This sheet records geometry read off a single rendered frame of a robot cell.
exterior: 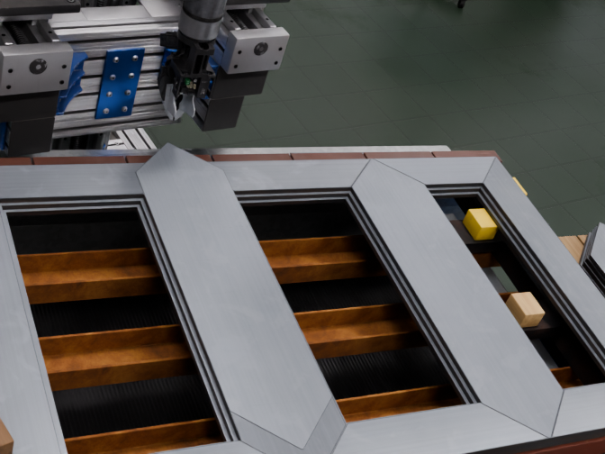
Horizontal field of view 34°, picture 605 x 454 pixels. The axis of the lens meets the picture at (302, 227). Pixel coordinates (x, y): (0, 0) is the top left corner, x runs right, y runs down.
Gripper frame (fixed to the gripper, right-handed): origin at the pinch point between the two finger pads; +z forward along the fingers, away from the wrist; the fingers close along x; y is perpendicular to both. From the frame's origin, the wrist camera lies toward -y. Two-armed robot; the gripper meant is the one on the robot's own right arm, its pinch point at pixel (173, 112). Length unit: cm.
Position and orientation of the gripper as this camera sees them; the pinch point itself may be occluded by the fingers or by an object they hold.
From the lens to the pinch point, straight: 200.1
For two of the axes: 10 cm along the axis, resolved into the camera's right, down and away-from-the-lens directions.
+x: 8.8, -0.6, 4.7
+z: -2.8, 7.3, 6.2
